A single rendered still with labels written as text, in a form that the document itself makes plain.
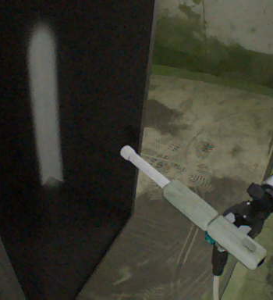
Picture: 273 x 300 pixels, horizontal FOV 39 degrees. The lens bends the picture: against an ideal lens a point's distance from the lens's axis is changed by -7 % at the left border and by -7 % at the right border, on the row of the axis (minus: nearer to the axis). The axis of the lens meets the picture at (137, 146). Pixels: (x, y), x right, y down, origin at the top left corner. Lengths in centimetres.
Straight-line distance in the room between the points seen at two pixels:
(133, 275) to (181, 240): 28
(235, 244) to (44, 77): 74
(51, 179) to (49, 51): 56
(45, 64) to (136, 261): 99
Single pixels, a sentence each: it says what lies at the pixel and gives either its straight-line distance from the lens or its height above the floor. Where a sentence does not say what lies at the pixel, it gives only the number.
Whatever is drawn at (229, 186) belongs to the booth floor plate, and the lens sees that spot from 208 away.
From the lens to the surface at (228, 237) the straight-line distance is 88.
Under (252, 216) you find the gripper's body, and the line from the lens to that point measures 97.
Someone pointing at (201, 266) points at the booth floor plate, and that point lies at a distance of 177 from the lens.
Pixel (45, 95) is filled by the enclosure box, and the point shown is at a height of 90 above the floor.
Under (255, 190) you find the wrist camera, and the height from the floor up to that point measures 87.
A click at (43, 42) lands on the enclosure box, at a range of 116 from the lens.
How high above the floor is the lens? 154
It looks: 40 degrees down
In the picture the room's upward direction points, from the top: 8 degrees counter-clockwise
